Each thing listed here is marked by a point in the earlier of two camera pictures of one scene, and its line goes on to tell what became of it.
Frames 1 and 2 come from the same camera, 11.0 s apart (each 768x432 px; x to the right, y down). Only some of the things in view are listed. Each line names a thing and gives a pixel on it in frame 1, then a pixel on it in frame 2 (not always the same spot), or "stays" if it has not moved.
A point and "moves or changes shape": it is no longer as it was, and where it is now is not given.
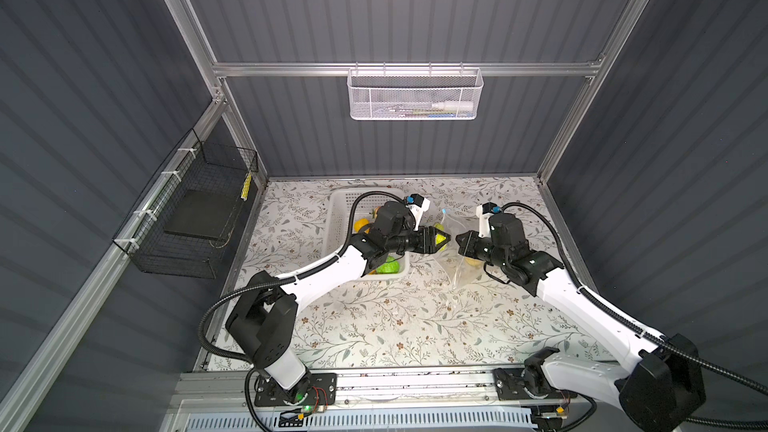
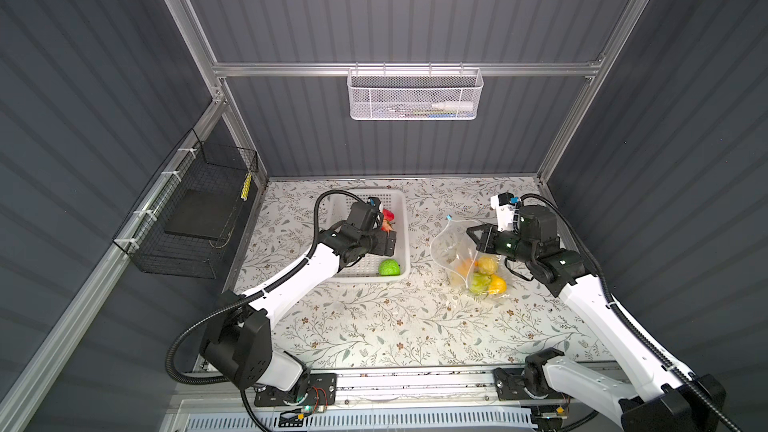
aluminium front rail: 211,391 stays
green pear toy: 439,238 → 480,283
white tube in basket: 454,105 stays
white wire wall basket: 414,93 stays
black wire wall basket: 184,223 stays
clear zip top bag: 459,269 moves or changes shape
